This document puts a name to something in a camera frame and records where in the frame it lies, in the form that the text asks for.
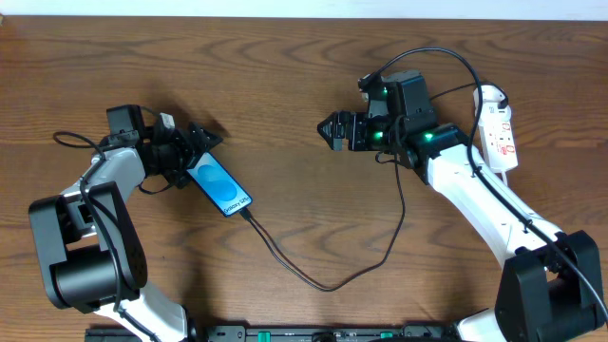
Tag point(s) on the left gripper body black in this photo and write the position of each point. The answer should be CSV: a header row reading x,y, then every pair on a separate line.
x,y
188,149

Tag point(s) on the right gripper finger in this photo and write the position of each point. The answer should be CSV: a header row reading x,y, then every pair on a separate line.
x,y
334,141
339,123

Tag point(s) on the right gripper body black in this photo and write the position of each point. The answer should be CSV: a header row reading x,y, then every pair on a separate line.
x,y
351,131

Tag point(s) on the blue Galaxy smartphone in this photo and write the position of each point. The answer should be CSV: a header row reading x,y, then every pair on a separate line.
x,y
219,186

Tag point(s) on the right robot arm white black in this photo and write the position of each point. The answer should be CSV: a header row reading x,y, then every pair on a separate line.
x,y
550,280

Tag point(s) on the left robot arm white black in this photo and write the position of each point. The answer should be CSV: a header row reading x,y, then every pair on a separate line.
x,y
89,253

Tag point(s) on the white charger plug adapter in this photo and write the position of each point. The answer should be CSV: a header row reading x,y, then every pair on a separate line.
x,y
489,93

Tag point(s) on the white power strip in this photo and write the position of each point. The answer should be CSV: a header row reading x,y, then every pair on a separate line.
x,y
497,138

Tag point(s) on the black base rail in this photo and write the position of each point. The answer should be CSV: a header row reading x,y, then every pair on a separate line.
x,y
420,331

